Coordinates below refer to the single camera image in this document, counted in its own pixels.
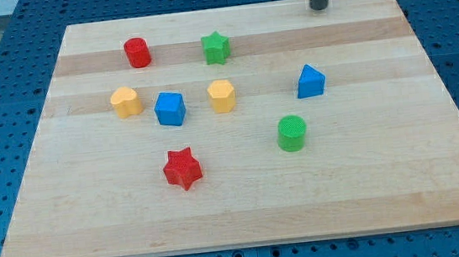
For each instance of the red cylinder block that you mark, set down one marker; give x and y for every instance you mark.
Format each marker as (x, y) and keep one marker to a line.
(137, 52)

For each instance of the yellow hexagon block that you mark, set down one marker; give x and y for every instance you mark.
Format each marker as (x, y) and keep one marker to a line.
(221, 94)

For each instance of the green star block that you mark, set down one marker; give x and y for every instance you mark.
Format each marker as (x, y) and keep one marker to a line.
(216, 48)

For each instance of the blue cube block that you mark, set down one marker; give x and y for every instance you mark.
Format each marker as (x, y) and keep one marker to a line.
(170, 109)

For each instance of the light wooden board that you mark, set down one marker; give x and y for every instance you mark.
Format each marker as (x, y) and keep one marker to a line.
(381, 150)

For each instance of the red star block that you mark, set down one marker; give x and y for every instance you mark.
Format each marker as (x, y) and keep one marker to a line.
(182, 168)

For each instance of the yellow heart block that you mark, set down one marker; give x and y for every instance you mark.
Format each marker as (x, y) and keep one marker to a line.
(126, 102)

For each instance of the green cylinder block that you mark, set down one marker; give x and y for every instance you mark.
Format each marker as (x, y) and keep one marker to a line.
(291, 132)

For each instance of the blue triangle block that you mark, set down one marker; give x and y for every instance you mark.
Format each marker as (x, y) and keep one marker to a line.
(311, 82)

